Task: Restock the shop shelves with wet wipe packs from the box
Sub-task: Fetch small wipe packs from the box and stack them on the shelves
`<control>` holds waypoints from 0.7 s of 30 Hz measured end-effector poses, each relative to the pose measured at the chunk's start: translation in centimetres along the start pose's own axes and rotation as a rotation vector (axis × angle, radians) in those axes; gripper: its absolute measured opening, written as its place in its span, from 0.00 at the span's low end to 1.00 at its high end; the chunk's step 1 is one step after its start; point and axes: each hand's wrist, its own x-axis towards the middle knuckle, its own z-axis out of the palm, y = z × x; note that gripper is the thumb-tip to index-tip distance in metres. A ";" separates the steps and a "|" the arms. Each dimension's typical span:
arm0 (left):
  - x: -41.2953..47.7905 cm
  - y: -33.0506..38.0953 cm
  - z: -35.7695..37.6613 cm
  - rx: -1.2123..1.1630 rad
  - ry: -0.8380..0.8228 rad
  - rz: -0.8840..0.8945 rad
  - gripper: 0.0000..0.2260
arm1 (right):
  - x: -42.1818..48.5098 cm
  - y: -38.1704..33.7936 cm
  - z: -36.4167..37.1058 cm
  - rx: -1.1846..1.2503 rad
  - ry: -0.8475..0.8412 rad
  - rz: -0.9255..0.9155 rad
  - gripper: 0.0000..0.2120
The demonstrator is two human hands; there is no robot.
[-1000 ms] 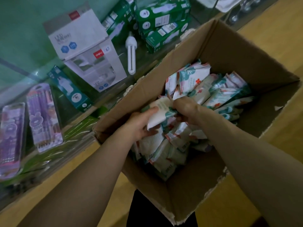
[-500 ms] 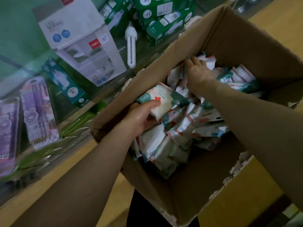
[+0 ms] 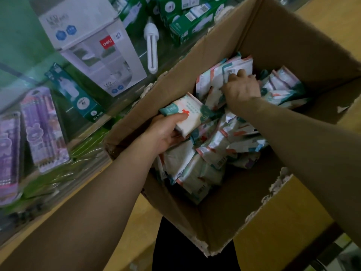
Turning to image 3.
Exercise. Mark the person's left hand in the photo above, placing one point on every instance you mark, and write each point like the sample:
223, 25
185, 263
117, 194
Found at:
161, 132

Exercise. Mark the person's right hand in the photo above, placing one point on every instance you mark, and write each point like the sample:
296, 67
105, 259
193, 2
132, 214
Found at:
241, 90

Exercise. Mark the pile of packets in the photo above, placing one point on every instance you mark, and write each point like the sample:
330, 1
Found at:
197, 160

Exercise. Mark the brown cardboard box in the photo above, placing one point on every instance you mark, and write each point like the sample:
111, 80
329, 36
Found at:
282, 36

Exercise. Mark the person's right forearm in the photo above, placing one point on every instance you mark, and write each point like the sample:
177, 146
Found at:
316, 160

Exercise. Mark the person's left forearm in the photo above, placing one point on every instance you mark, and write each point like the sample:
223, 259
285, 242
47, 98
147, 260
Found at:
79, 217

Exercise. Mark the slim green white box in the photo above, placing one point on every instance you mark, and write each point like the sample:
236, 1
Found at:
73, 93

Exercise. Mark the white printed box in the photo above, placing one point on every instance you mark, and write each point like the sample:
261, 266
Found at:
93, 42

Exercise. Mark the person's black trousers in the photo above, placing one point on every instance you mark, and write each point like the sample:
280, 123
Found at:
192, 248

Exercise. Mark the white tube lamp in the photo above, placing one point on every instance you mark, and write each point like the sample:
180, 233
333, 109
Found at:
151, 45

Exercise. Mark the green bulb boxes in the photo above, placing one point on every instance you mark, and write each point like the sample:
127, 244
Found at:
186, 14

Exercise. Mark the clear wrapped purple items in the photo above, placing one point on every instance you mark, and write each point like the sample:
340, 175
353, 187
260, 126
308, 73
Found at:
42, 127

